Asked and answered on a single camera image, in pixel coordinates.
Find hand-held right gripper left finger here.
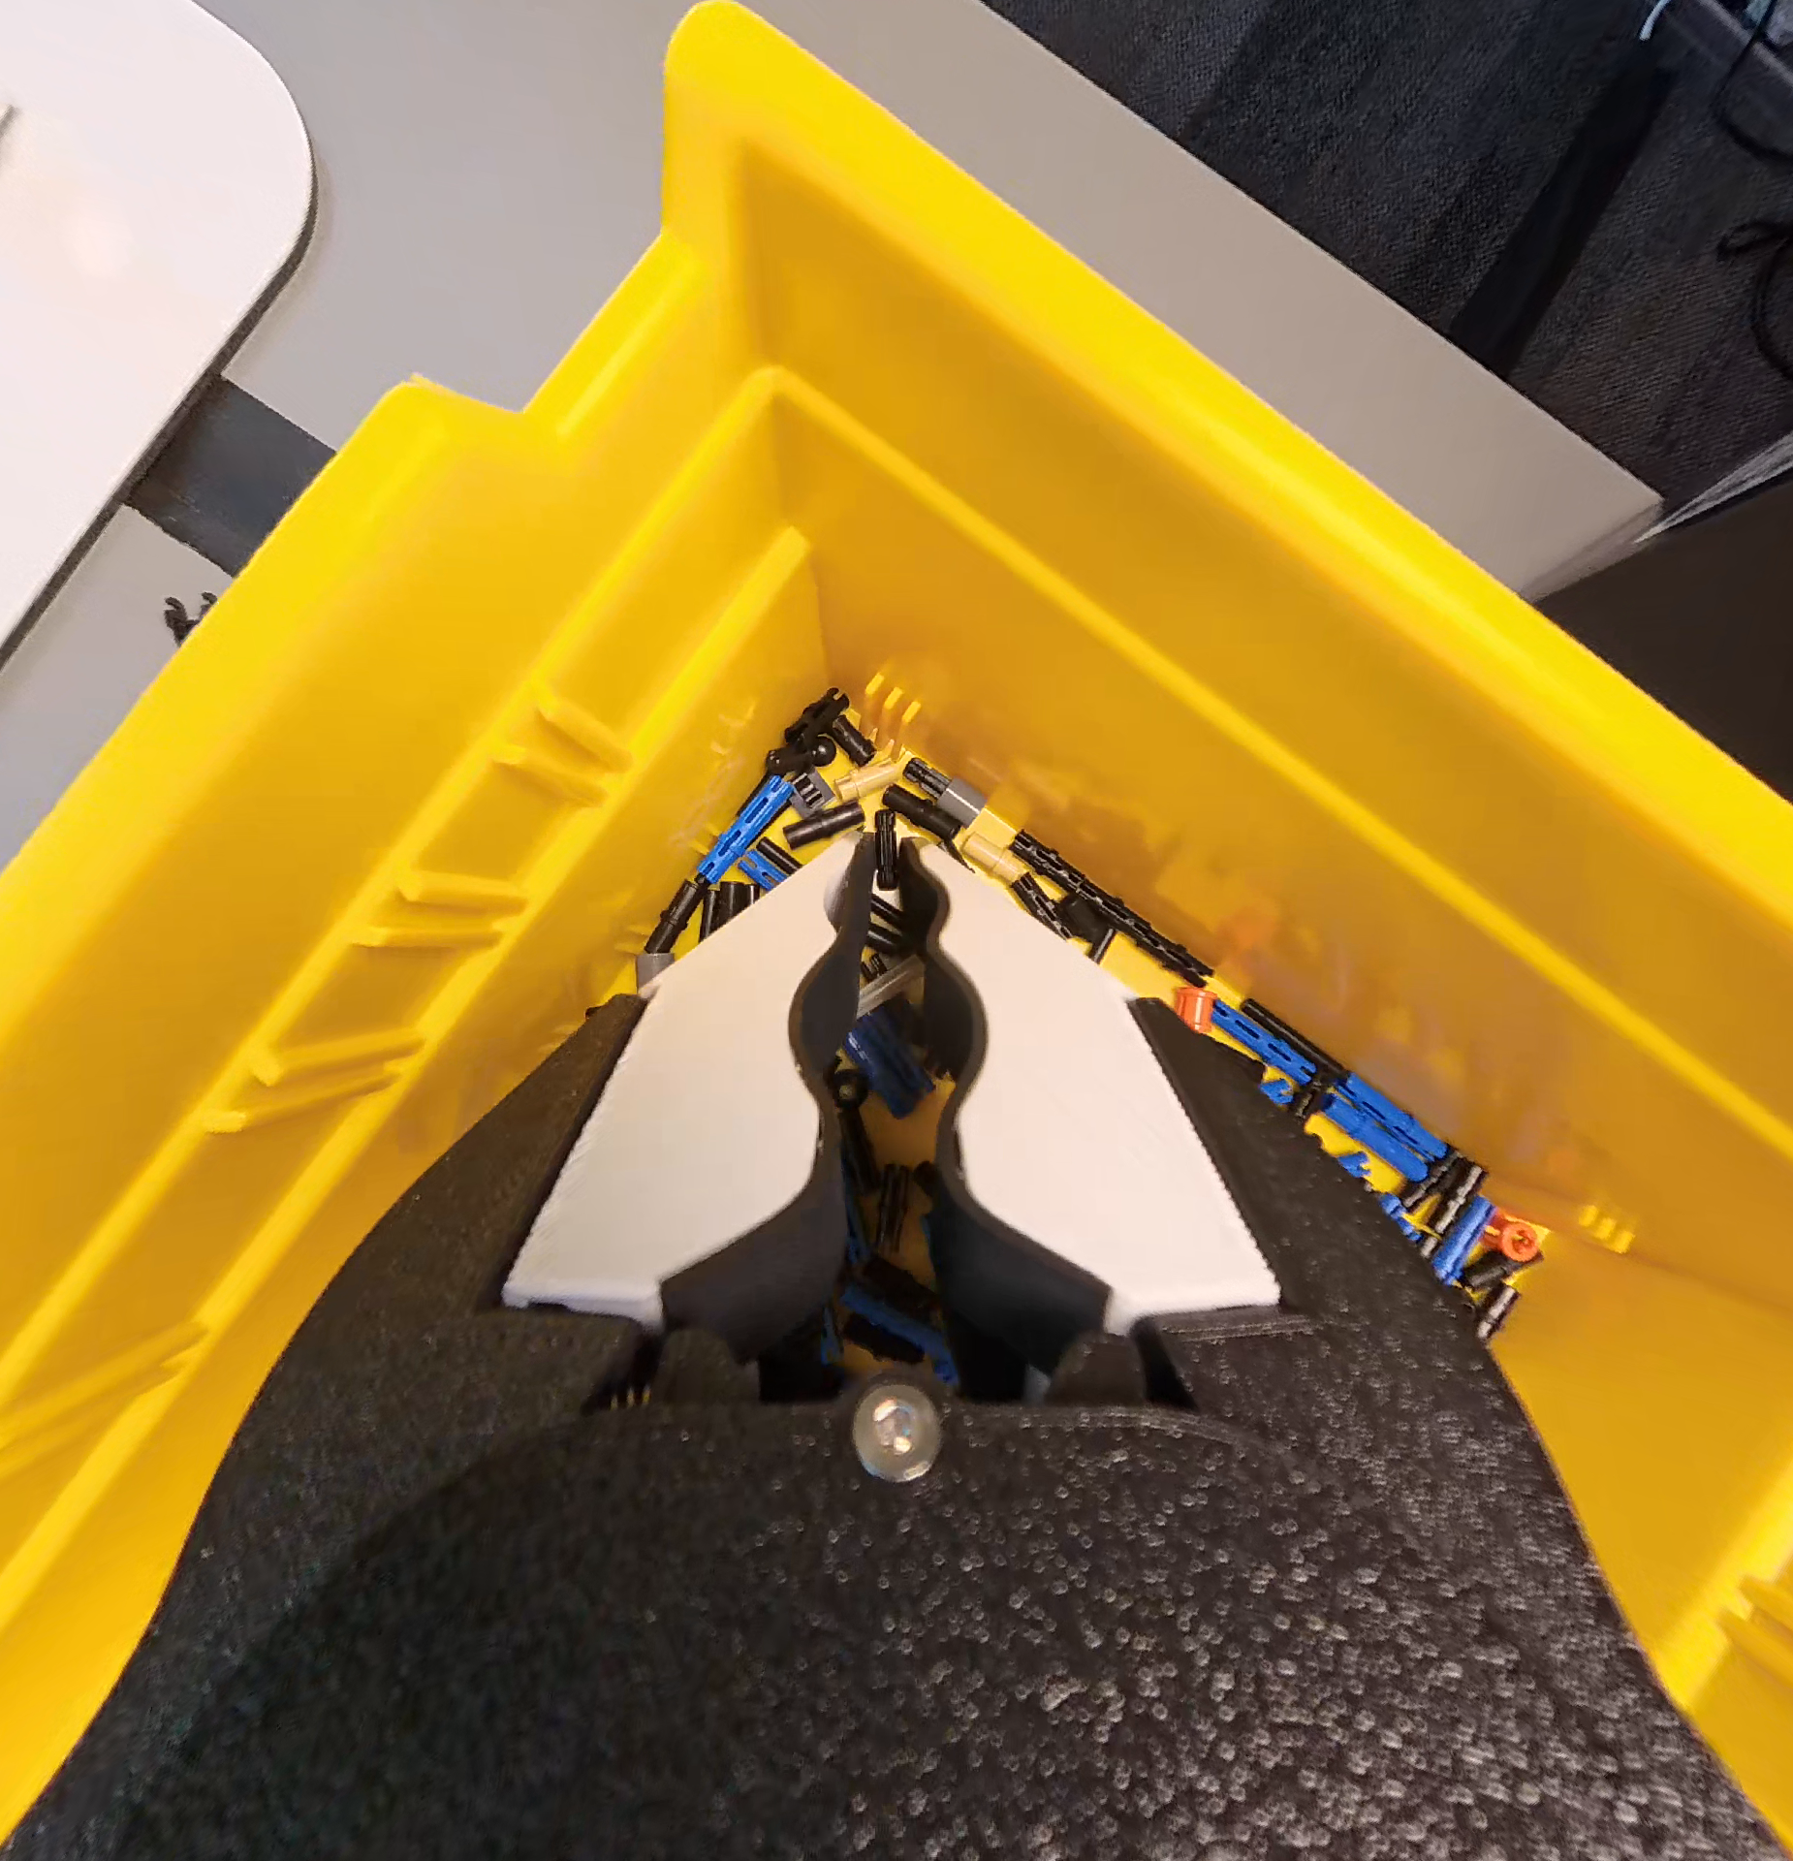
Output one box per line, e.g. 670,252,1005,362
507,846,893,1368

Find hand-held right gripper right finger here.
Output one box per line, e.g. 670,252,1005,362
897,846,1284,1374

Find yellow plastic bin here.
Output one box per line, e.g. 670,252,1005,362
0,0,1793,1861

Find scatter of blue black pins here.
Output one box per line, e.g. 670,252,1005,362
636,689,1553,1374

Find white book stand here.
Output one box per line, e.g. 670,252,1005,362
0,0,317,701

